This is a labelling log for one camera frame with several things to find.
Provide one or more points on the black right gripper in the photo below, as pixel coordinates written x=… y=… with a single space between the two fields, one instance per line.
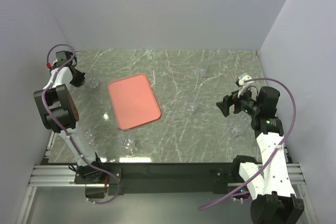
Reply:
x=224 y=105

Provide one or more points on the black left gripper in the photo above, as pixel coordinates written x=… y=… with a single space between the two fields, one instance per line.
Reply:
x=80 y=81

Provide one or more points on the clear glass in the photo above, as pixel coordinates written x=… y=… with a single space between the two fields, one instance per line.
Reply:
x=127 y=141
x=92 y=82
x=200 y=71
x=88 y=134

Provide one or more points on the clear glass under right arm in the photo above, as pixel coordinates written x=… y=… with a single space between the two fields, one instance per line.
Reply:
x=238 y=125

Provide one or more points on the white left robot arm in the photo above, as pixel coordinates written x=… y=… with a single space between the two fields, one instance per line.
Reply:
x=59 y=113

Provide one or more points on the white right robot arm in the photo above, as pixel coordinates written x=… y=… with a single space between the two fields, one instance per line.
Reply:
x=273 y=197

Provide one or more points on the pink plastic tray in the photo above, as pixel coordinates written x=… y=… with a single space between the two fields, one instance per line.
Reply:
x=133 y=101

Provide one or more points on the clear glass table centre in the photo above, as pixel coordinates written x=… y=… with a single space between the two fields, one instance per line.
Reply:
x=190 y=107

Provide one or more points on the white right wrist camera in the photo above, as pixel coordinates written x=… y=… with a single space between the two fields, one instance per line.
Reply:
x=242 y=79

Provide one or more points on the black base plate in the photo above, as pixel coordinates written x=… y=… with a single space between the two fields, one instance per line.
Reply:
x=141 y=178

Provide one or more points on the aluminium mounting rail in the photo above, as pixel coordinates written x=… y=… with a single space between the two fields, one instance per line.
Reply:
x=59 y=175

